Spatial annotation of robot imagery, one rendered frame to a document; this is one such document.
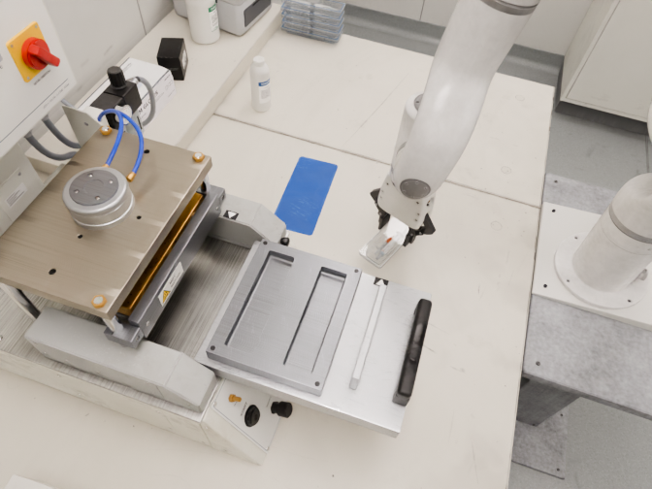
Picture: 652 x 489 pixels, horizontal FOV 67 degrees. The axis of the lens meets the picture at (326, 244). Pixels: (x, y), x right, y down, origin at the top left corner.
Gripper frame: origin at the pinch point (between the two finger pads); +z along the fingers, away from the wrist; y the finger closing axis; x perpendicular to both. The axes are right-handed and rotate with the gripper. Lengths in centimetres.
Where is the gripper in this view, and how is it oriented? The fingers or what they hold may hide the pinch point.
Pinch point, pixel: (397, 229)
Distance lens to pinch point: 102.3
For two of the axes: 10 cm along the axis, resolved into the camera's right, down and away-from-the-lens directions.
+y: -7.6, -5.5, 3.4
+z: -0.6, 5.8, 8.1
